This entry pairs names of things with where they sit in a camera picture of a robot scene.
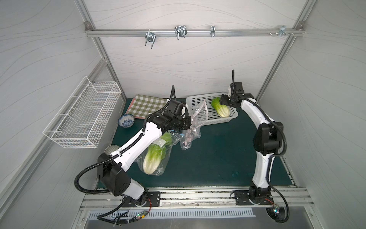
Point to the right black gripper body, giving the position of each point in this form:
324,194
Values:
224,100

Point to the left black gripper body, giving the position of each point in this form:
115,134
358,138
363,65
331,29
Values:
186,122

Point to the chinese cabbage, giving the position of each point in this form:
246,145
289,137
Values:
167,138
153,158
222,110

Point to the pink dotted zipper bag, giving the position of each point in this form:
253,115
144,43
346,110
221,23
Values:
199,116

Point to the white plastic basket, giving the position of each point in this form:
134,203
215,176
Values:
193,102

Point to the clear blue zipper bag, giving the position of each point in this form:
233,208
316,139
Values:
176,139

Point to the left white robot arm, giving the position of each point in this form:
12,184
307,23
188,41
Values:
112,172

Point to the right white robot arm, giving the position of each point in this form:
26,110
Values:
267,140

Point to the green checkered cloth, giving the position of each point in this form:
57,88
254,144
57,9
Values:
142,105

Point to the blue white porcelain bowl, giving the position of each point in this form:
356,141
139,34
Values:
126,120

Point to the metal hook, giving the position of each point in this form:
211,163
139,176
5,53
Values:
212,31
282,32
180,31
150,37

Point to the striped ceramic mug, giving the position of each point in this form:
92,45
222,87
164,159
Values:
110,149

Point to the white wire wall basket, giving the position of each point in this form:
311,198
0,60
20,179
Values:
82,120

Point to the aluminium top rail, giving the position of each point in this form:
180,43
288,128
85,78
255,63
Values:
205,32

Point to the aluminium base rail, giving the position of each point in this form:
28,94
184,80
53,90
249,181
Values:
196,197

